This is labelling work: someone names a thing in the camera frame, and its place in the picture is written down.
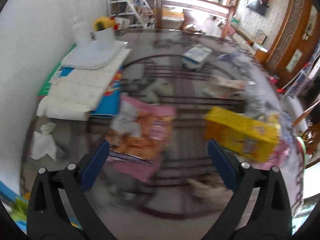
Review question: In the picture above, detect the pink plastic bag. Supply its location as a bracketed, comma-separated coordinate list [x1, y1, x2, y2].
[251, 139, 290, 170]

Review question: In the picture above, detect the yellow bear box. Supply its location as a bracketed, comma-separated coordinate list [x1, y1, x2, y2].
[204, 106, 280, 163]

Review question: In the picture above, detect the blue white wrapper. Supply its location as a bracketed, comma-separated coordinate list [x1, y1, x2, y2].
[242, 81, 266, 119]

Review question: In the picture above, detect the orange pink snack bag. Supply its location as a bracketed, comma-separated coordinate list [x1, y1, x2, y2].
[105, 93, 176, 183]

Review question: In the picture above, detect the white blue milk carton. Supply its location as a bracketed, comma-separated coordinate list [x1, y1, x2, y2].
[182, 44, 213, 70]

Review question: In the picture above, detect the crumpled white tissue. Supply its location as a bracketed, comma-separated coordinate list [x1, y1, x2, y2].
[30, 122, 65, 162]

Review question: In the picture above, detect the wooden chair near bin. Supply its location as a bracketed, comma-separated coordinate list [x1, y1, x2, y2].
[291, 98, 319, 168]

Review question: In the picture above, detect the blue cartoon book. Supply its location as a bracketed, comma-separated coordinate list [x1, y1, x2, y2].
[89, 68, 122, 118]

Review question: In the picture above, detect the floral printed tablecloth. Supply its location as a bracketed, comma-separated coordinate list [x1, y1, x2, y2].
[29, 29, 303, 239]

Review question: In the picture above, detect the wooden tv cabinet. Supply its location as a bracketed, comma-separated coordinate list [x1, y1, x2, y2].
[227, 19, 269, 64]

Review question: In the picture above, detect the colourful framed picture on cabinet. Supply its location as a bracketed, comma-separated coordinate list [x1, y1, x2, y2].
[255, 29, 267, 46]

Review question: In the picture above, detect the yellow tape roll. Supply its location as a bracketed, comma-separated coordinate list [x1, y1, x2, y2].
[94, 16, 116, 31]

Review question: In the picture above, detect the white magazine rack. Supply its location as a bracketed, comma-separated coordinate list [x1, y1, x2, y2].
[106, 0, 156, 29]

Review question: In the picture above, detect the wooden chair far side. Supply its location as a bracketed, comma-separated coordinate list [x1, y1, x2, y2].
[155, 0, 235, 38]

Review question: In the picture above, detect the wall mounted television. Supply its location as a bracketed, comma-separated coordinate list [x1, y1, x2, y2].
[246, 0, 269, 16]

